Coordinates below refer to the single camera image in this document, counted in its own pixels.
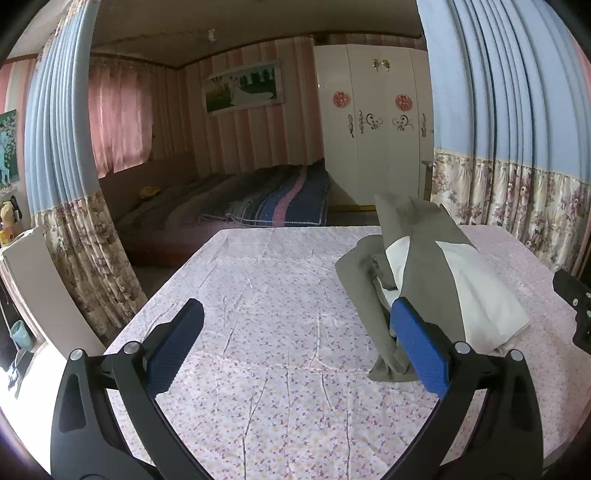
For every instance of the yellow box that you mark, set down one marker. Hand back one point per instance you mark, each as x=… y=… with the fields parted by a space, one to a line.
x=5 y=237

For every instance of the white wardrobe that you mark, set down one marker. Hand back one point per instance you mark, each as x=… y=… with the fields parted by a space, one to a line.
x=369 y=161

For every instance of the striped blanket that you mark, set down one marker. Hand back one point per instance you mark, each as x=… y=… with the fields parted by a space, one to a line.
x=286 y=194

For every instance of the blue floral curtain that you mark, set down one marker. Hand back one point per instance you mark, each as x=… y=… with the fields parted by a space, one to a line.
x=485 y=92
x=60 y=138

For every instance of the white cabinet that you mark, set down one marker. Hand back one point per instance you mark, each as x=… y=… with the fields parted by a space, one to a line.
x=32 y=277

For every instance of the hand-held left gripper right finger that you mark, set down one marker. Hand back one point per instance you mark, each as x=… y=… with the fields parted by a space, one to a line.
x=418 y=346

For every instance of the pink window curtain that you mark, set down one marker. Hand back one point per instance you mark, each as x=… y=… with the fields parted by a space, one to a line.
x=120 y=120

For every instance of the small yellow object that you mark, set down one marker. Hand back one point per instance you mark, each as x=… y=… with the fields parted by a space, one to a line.
x=150 y=191

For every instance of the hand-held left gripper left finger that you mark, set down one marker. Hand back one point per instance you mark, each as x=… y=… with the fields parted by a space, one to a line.
x=180 y=341

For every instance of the wooden post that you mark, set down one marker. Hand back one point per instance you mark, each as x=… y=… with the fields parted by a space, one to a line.
x=427 y=180

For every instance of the framed wall picture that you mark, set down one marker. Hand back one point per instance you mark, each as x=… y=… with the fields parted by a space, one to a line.
x=244 y=87

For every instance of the wall poster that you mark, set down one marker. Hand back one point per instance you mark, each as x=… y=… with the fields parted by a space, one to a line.
x=7 y=152

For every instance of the bed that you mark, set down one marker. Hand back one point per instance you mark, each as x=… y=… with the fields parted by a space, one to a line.
x=184 y=207

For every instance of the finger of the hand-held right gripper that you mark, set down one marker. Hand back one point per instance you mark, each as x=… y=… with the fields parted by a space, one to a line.
x=575 y=295

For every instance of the grey and white jacket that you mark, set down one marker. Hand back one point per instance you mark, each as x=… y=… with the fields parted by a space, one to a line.
x=434 y=258

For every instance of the pink floral tablecloth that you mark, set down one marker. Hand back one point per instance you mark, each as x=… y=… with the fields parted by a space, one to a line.
x=277 y=300

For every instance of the teal cup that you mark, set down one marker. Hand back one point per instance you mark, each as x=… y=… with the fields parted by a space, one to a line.
x=21 y=336

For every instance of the beige plush toy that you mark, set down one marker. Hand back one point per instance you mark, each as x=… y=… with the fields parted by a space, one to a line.
x=5 y=214

